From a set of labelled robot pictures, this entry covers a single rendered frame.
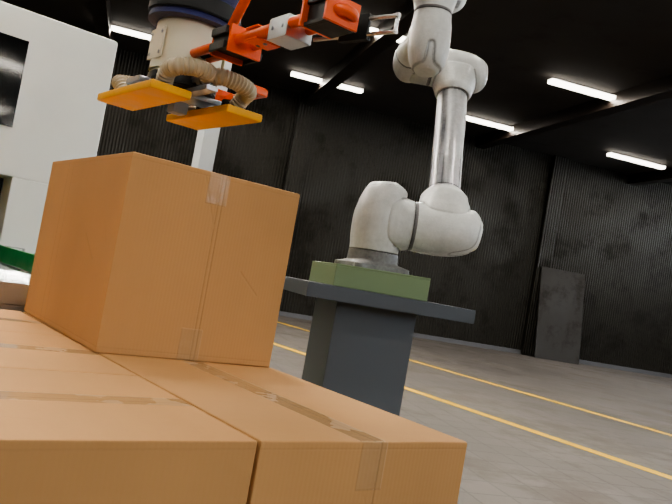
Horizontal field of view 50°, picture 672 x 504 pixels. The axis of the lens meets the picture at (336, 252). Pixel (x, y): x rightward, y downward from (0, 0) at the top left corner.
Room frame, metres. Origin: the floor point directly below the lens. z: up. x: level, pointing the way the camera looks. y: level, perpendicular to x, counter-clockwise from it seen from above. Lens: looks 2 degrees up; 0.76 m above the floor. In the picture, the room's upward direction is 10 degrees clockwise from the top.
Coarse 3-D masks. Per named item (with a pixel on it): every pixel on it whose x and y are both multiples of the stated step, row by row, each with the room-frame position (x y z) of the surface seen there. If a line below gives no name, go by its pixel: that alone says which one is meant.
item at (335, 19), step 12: (312, 0) 1.29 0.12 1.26; (324, 0) 1.27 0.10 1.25; (336, 0) 1.25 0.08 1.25; (348, 0) 1.27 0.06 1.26; (312, 12) 1.30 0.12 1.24; (324, 12) 1.24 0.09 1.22; (300, 24) 1.30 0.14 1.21; (312, 24) 1.29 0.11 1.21; (324, 24) 1.27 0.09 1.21; (336, 24) 1.26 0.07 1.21; (348, 24) 1.27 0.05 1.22; (324, 36) 1.34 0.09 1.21; (336, 36) 1.33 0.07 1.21
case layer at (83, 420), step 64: (0, 320) 1.63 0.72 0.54; (0, 384) 0.99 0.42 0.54; (64, 384) 1.06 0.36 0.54; (128, 384) 1.15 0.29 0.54; (192, 384) 1.25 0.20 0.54; (256, 384) 1.37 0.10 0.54; (0, 448) 0.74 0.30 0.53; (64, 448) 0.78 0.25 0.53; (128, 448) 0.83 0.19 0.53; (192, 448) 0.87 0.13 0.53; (256, 448) 0.94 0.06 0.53; (320, 448) 0.99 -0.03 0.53; (384, 448) 1.06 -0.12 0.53; (448, 448) 1.14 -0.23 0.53
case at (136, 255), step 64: (64, 192) 1.76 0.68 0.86; (128, 192) 1.41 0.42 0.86; (192, 192) 1.49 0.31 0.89; (256, 192) 1.58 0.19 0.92; (64, 256) 1.67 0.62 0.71; (128, 256) 1.43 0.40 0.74; (192, 256) 1.50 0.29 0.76; (256, 256) 1.59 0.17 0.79; (64, 320) 1.60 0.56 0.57; (128, 320) 1.44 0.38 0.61; (192, 320) 1.52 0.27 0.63; (256, 320) 1.61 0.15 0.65
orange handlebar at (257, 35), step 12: (336, 12) 1.25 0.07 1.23; (348, 12) 1.25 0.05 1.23; (240, 36) 1.50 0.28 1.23; (252, 36) 1.47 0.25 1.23; (264, 36) 1.45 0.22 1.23; (204, 48) 1.63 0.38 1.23; (252, 48) 1.55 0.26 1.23; (264, 48) 1.51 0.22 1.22; (276, 48) 1.50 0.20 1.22; (216, 60) 1.69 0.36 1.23; (228, 96) 2.11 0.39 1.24; (264, 96) 1.97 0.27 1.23
